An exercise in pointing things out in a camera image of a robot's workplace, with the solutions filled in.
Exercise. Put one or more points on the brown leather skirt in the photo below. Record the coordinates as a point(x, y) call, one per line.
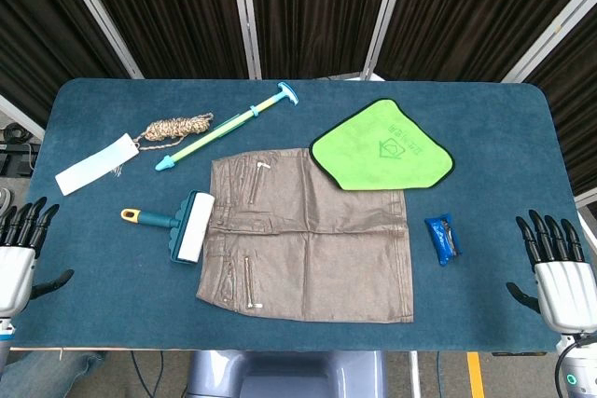
point(317, 263)

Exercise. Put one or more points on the black floor equipment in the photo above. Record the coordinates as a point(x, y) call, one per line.
point(14, 151)

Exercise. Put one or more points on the white paper tag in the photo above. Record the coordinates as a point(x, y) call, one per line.
point(93, 165)

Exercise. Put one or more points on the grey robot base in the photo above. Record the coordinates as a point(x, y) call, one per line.
point(289, 374)

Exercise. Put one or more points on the blue green hand pump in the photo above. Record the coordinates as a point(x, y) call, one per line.
point(210, 134)

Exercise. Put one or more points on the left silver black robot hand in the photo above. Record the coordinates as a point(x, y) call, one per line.
point(16, 272)

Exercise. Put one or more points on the blue table cover mat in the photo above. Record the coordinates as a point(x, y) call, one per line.
point(116, 305)

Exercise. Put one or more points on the dark pleated curtain panel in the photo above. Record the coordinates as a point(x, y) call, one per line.
point(573, 104)
point(172, 11)
point(37, 30)
point(476, 11)
point(317, 11)

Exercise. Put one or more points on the blue denim trouser leg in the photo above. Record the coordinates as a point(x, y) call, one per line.
point(46, 370)

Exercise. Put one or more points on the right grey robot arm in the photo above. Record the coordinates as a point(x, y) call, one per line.
point(578, 370)

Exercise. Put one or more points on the yellow floor tape strip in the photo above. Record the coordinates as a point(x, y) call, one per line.
point(476, 374)

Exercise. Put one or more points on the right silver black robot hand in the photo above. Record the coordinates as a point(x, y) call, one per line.
point(566, 291)

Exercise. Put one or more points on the green black-edged microfibre cloth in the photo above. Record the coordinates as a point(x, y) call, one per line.
point(373, 155)

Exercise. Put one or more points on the teal yellow lint roller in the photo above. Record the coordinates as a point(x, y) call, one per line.
point(196, 225)

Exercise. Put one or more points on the white table leg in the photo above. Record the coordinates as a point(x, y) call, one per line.
point(414, 374)

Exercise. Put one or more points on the blue plastic packet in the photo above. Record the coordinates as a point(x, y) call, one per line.
point(440, 239)

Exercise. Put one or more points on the white screen frame post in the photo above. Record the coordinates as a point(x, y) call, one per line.
point(98, 11)
point(21, 116)
point(247, 16)
point(384, 16)
point(550, 34)

